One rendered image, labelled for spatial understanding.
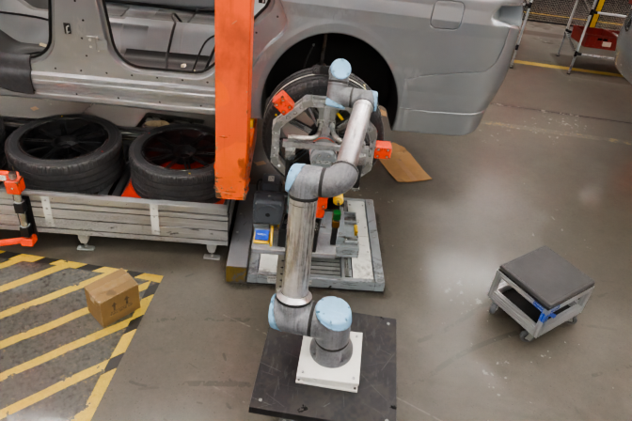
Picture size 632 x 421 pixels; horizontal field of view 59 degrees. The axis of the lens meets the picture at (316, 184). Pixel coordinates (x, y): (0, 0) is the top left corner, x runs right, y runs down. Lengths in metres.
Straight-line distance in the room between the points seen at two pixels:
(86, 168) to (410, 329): 2.05
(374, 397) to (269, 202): 1.30
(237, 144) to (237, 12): 0.67
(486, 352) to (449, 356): 0.22
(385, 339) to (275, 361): 0.53
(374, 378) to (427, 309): 0.88
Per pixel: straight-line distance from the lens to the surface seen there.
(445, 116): 3.42
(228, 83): 2.70
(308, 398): 2.46
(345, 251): 3.36
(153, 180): 3.33
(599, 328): 3.69
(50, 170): 3.47
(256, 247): 2.85
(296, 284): 2.28
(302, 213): 2.14
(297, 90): 2.85
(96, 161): 3.49
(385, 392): 2.54
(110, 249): 3.59
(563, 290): 3.26
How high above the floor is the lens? 2.32
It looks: 34 degrees down
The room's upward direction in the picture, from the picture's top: 7 degrees clockwise
